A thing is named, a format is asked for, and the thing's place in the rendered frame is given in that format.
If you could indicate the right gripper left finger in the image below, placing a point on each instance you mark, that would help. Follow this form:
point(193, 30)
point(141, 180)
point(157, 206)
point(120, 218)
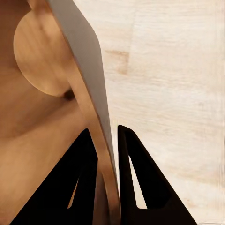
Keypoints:
point(49, 203)

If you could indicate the trash can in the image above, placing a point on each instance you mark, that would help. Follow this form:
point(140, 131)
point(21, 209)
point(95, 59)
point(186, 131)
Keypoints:
point(52, 87)

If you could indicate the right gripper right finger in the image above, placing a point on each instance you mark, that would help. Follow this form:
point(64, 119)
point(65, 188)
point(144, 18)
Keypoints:
point(164, 207)

